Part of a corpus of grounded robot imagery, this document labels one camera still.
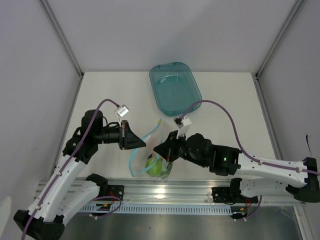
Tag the green toy bell pepper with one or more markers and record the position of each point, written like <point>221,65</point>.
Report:
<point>166,168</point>

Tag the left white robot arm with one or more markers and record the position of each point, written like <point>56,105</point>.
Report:
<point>47,217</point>

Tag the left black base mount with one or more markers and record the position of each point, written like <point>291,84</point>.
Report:
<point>116,190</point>

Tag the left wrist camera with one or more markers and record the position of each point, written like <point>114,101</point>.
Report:
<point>120,112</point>

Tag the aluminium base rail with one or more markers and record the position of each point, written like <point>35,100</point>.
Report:
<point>178,192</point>

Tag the clear zip top bag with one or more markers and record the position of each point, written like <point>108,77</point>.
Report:
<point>139,156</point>

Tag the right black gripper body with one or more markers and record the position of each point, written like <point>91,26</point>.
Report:
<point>179,150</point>

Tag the white slotted cable duct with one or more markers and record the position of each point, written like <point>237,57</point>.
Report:
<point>162,209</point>

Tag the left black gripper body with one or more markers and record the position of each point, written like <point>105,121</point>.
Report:
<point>114,135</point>

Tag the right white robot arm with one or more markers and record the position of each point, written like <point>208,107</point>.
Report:
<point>252,176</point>

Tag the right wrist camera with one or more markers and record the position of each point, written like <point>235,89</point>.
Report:
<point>183,125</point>

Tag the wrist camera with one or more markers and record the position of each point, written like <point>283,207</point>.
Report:
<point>183,125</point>
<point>120,112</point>

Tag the teal plastic tray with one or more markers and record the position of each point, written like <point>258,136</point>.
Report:
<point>174,88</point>

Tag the light green toy cabbage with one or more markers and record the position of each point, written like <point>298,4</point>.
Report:
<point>155,167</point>

